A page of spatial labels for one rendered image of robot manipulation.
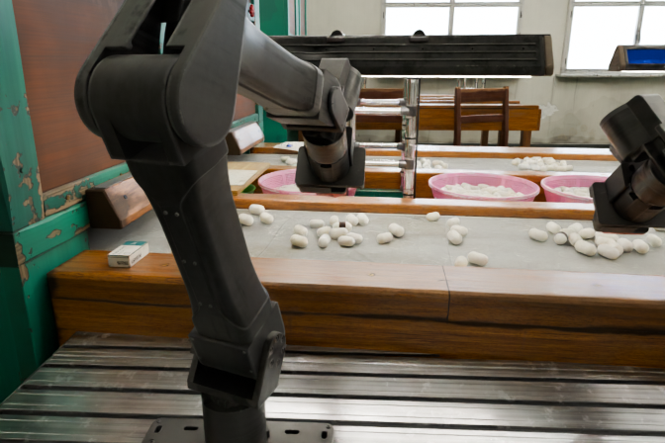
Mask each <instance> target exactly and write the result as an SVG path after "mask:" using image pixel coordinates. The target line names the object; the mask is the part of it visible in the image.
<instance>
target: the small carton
mask: <svg viewBox="0 0 665 443"><path fill-rule="evenodd" d="M147 254H149V251H148V242H147V241H127V242H125V243H124V244H122V245H121V246H119V247H118V248H116V249H115V250H113V251H112V252H111V253H109V254H108V255H107V256H108V263H109V267H126V268H131V267H132V266H134V265H135V264H136V263H137V262H139V261H140V260H141V259H142V258H144V257H145V256H146V255H147Z"/></svg>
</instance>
